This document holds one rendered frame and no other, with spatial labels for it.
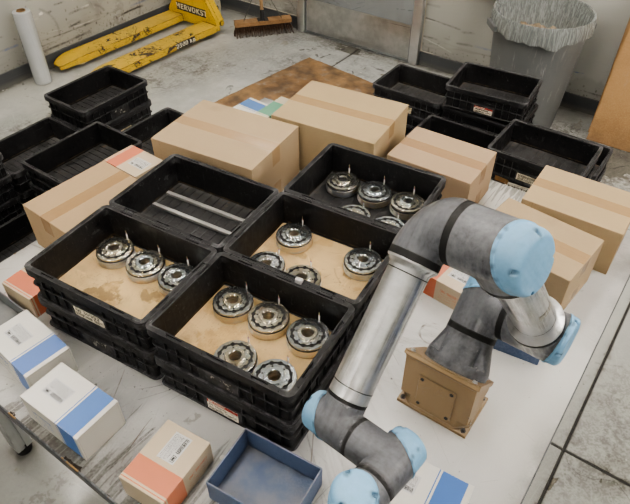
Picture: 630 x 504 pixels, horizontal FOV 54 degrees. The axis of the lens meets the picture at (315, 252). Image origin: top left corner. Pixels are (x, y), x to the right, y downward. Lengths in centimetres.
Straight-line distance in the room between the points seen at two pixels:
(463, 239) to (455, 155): 114
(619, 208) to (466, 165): 47
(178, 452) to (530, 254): 86
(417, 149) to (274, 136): 48
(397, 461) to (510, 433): 59
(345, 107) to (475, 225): 133
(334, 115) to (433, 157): 39
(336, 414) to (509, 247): 40
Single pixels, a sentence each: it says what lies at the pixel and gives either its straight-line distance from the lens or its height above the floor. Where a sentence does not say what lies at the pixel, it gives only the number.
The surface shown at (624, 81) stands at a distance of 404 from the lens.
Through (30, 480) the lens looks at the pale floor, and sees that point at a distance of 245.
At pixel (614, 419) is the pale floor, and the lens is 261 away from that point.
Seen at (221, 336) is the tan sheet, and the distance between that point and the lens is 153.
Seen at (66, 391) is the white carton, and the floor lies 79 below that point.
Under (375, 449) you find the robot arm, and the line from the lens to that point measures 105.
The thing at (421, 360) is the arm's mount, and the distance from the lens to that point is 142.
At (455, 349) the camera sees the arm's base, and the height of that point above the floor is 92.
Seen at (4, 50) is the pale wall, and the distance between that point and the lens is 480.
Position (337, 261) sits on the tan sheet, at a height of 83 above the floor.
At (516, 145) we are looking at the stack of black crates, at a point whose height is 49.
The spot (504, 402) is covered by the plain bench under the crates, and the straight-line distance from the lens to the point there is 163.
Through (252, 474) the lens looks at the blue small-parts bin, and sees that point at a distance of 147.
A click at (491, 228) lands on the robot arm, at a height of 138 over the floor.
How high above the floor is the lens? 199
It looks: 42 degrees down
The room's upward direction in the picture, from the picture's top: straight up
